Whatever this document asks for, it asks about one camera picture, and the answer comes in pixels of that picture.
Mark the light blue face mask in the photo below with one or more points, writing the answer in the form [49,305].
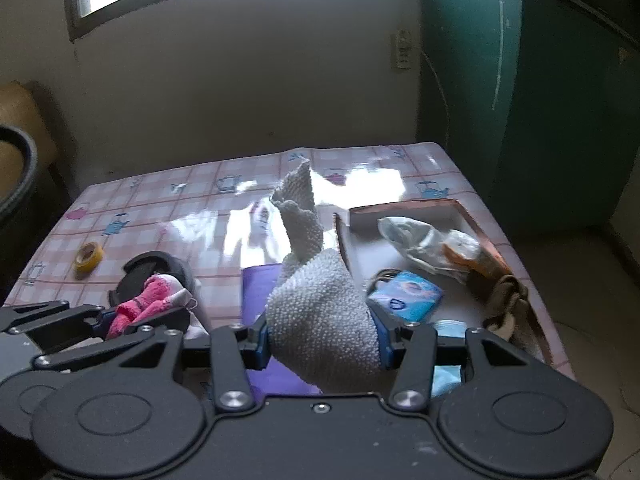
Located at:
[447,331]

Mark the black round lid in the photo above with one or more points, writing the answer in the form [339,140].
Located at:
[150,270]

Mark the white knitted towel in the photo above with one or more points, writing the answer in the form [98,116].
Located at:
[320,320]

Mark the white cloth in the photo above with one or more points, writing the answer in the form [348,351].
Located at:
[415,240]

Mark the orange and white tissue packet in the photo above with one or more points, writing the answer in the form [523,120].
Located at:
[487,260]

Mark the cardboard box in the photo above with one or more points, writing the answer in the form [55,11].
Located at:
[370,255]

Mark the purple cloth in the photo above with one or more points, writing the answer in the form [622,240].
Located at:
[257,290]

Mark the black round bucket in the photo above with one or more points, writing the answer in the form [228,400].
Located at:
[27,160]

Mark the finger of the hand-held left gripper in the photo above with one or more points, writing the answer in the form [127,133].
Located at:
[125,337]
[50,312]

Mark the green cabinet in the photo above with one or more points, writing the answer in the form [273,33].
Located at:
[525,110]

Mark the blue tissue packet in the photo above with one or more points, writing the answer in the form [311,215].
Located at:
[405,292]

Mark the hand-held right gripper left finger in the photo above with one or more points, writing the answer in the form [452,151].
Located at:
[262,342]

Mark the brown cloth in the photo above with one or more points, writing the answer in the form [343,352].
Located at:
[507,305]

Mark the yellow tape roll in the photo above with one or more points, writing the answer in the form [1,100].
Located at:
[80,261]

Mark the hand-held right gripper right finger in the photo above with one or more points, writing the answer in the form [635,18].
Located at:
[382,340]

